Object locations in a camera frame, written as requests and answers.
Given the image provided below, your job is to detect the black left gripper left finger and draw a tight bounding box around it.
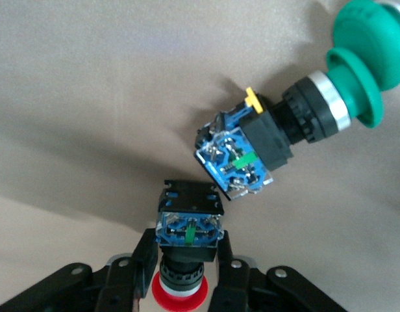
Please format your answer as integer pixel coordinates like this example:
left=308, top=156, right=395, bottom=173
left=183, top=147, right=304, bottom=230
left=0, top=229, right=160, bottom=312

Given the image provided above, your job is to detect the brown table mat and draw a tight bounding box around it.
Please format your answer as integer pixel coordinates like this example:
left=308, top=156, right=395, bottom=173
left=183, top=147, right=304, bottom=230
left=0, top=0, right=400, bottom=312

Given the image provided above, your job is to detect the green mushroom push button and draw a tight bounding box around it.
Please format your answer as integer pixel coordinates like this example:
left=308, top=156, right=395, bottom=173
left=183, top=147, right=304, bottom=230
left=331, top=0, right=400, bottom=92
left=194, top=47, right=385, bottom=202

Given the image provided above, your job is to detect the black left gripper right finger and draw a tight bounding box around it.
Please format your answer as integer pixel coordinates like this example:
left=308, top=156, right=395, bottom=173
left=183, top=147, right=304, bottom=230
left=212, top=231, right=345, bottom=312

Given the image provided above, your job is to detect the red mushroom push button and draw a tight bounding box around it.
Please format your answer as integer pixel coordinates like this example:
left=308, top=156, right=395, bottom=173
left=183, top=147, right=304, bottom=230
left=151, top=179, right=225, bottom=309

